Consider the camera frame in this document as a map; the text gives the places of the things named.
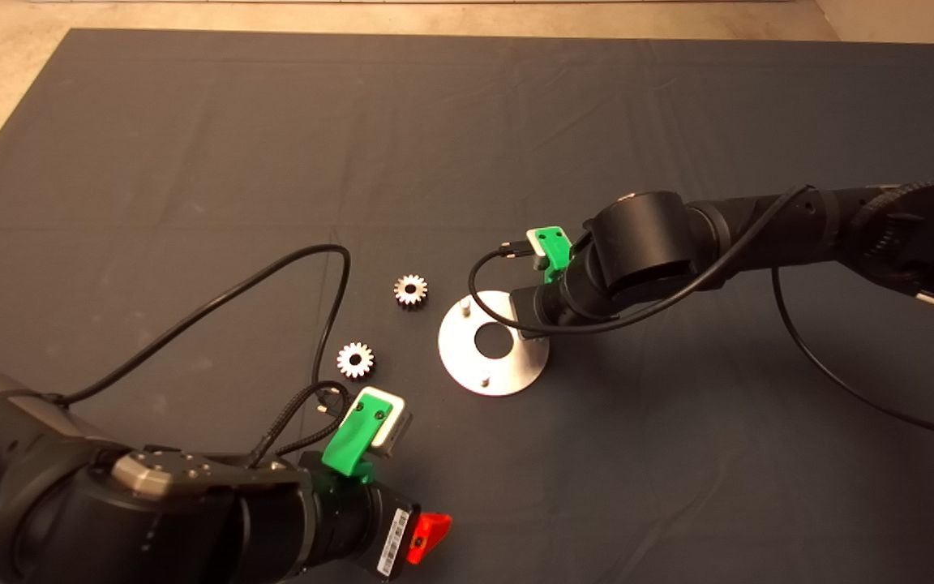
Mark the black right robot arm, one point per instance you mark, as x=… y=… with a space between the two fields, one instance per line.
x=759 y=235

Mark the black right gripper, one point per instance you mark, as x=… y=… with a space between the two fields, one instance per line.
x=552 y=308

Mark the small steel planetary gear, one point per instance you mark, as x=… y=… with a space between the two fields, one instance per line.
x=402 y=289
x=345 y=360

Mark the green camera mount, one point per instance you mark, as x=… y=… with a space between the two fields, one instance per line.
x=349 y=442
x=554 y=243

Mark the small silver camera box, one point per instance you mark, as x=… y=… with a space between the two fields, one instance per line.
x=537 y=259
x=396 y=426

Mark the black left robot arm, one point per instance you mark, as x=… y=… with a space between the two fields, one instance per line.
x=70 y=503

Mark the round metal carrier plate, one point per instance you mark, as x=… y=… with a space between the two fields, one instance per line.
x=467 y=357

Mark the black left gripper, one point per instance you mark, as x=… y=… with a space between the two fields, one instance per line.
x=353 y=527

